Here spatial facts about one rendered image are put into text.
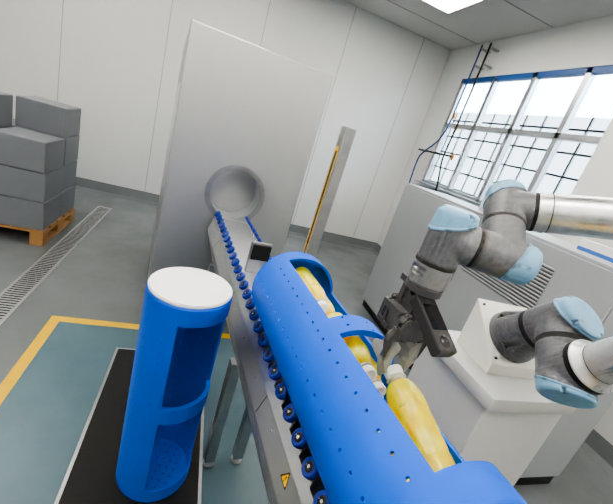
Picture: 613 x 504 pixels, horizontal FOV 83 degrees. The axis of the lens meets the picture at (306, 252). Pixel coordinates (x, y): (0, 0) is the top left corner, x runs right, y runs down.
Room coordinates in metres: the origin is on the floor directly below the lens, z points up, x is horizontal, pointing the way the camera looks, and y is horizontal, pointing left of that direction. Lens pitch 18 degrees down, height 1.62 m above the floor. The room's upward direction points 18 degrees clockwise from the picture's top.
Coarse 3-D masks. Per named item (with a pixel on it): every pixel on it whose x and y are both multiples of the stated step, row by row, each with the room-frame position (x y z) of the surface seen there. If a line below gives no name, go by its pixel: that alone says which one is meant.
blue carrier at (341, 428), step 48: (288, 288) 0.93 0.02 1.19; (288, 336) 0.77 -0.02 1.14; (336, 336) 0.70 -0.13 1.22; (288, 384) 0.69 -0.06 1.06; (336, 384) 0.59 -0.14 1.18; (384, 384) 0.79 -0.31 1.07; (336, 432) 0.51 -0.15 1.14; (384, 432) 0.47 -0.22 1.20; (336, 480) 0.45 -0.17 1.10; (384, 480) 0.41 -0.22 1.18; (432, 480) 0.40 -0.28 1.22; (480, 480) 0.40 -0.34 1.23
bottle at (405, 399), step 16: (400, 384) 0.57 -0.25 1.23; (400, 400) 0.55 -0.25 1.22; (416, 400) 0.54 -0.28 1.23; (400, 416) 0.53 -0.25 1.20; (416, 416) 0.52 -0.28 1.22; (432, 416) 0.53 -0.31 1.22; (416, 432) 0.50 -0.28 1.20; (432, 432) 0.50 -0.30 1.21; (432, 448) 0.47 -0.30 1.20; (432, 464) 0.45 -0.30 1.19; (448, 464) 0.46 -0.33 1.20
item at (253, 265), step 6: (252, 246) 1.53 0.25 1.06; (258, 246) 1.52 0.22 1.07; (264, 246) 1.54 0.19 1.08; (270, 246) 1.57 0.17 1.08; (252, 252) 1.52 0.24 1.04; (258, 252) 1.53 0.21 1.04; (264, 252) 1.54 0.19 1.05; (270, 252) 1.55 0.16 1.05; (252, 258) 1.52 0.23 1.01; (258, 258) 1.53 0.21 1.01; (264, 258) 1.54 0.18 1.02; (246, 264) 1.53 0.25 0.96; (252, 264) 1.54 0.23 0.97; (258, 264) 1.55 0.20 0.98; (246, 270) 1.53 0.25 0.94; (252, 270) 1.54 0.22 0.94; (258, 270) 1.56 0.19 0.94
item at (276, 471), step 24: (216, 240) 1.92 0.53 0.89; (240, 240) 1.93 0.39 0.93; (216, 264) 1.71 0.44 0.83; (240, 264) 1.60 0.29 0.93; (240, 312) 1.21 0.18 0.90; (240, 336) 1.10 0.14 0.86; (240, 360) 1.02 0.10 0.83; (264, 408) 0.79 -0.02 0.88; (264, 432) 0.73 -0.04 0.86; (264, 456) 0.69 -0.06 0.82; (264, 480) 0.77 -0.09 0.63; (288, 480) 0.59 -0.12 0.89
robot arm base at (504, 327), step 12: (504, 312) 0.99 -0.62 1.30; (516, 312) 0.95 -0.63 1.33; (492, 324) 0.95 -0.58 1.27; (504, 324) 0.93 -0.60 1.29; (516, 324) 0.90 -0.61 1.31; (492, 336) 0.93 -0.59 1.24; (504, 336) 0.91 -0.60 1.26; (516, 336) 0.89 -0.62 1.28; (504, 348) 0.90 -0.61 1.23; (516, 348) 0.88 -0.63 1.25; (528, 348) 0.87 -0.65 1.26; (516, 360) 0.89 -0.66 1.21; (528, 360) 0.90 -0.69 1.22
